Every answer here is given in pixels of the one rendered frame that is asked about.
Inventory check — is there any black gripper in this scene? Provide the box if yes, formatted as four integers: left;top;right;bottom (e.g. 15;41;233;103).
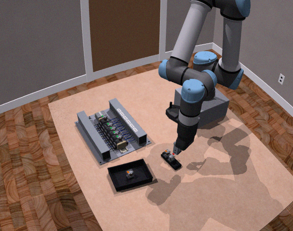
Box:
166;102;200;155

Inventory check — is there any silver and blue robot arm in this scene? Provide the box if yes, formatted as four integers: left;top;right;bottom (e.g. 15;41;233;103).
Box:
158;0;251;118

